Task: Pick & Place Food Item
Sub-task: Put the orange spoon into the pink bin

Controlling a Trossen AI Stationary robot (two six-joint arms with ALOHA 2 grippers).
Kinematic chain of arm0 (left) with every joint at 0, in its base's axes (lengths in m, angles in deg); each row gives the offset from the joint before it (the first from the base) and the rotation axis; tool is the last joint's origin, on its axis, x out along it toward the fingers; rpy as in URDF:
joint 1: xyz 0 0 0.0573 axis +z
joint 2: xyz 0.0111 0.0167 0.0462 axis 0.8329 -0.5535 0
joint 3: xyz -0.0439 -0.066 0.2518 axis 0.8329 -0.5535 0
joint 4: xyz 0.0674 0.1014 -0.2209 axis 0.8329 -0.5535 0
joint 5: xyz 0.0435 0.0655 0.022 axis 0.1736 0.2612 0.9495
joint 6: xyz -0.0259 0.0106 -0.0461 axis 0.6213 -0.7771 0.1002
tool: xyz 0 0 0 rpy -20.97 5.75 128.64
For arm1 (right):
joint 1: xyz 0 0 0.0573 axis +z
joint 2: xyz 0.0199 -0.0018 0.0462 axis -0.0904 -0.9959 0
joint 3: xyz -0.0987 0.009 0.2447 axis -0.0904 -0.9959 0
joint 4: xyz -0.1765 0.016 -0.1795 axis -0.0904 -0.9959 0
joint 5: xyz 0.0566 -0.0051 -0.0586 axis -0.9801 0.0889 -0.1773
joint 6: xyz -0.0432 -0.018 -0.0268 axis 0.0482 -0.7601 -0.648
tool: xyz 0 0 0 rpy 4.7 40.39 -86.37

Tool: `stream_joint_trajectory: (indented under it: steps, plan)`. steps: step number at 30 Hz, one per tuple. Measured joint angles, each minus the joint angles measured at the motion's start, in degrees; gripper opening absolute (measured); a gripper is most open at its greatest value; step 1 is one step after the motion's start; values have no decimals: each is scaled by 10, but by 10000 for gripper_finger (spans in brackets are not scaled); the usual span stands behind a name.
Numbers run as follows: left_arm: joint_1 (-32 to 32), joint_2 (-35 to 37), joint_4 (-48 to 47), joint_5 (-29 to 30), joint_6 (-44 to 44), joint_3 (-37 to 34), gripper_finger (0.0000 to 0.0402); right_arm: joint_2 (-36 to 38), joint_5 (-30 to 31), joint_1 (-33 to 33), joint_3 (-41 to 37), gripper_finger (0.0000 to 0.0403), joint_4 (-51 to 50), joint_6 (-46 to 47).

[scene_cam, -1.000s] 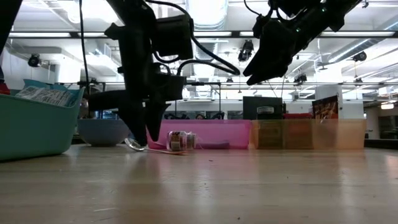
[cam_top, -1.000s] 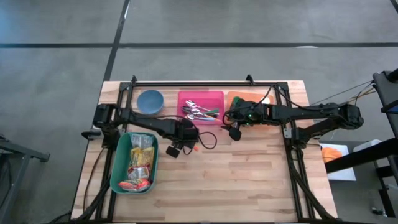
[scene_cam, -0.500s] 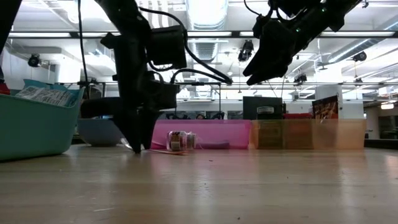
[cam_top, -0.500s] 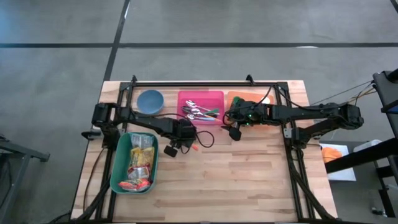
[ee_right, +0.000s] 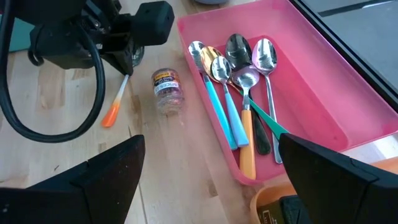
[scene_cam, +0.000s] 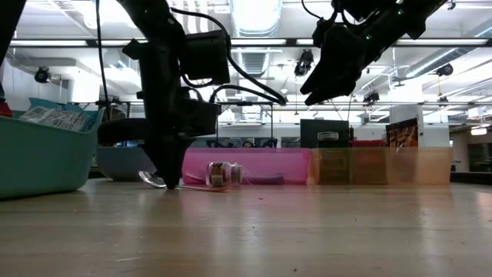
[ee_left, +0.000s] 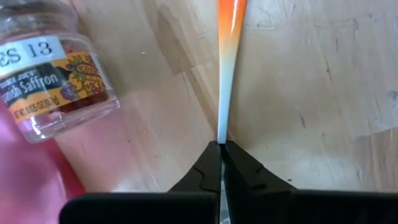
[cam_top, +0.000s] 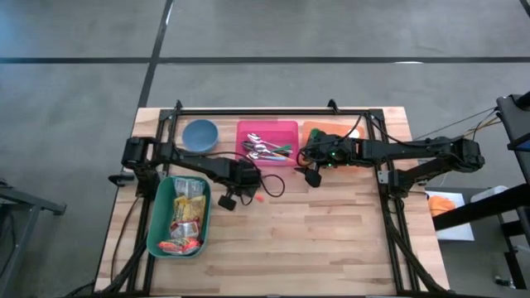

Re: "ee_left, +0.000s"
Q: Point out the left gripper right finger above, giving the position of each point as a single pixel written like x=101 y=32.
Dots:
x=248 y=186

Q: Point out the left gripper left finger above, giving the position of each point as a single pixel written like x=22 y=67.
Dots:
x=205 y=177

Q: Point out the pink plastic bin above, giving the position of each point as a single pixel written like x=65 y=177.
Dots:
x=28 y=180

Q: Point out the small saffron spice jar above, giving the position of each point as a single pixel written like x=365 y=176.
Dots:
x=53 y=81

